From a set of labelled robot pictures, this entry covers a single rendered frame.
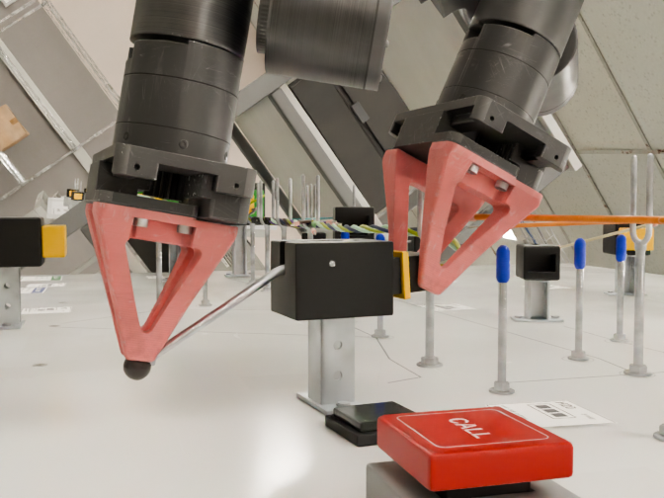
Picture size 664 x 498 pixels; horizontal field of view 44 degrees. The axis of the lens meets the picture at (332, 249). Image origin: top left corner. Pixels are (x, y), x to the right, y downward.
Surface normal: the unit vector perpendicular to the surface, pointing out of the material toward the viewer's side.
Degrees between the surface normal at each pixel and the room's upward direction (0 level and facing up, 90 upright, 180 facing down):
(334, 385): 85
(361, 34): 113
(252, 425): 54
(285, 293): 144
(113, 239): 100
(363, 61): 130
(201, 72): 80
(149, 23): 119
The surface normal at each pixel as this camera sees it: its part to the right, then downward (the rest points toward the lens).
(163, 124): 0.00, -0.01
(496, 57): -0.29, -0.23
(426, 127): -0.84, -0.40
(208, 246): 0.29, 0.40
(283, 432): 0.00, -1.00
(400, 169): 0.40, 0.00
